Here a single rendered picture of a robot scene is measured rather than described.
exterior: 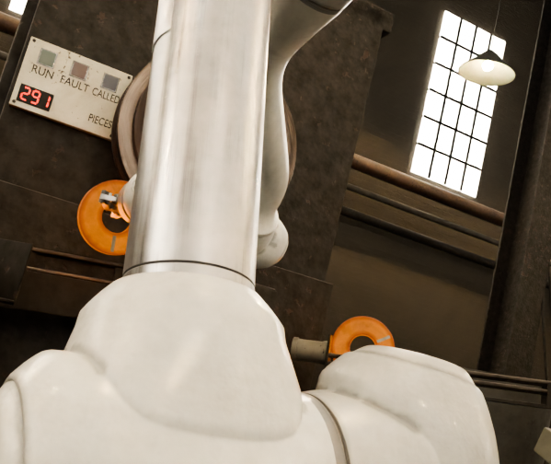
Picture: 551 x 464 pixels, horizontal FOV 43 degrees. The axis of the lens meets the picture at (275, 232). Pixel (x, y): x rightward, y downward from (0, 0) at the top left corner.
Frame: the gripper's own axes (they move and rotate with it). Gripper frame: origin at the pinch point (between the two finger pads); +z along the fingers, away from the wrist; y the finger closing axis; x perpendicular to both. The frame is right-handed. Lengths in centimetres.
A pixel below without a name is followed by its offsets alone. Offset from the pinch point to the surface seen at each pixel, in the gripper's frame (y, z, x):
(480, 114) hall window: 558, 641, 363
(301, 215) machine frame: 56, 33, 18
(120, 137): -1.4, 17.5, 18.7
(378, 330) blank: 70, 2, -9
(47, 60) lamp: -22, 31, 34
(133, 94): -1.4, 18.0, 29.8
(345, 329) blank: 63, 6, -11
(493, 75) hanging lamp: 439, 473, 332
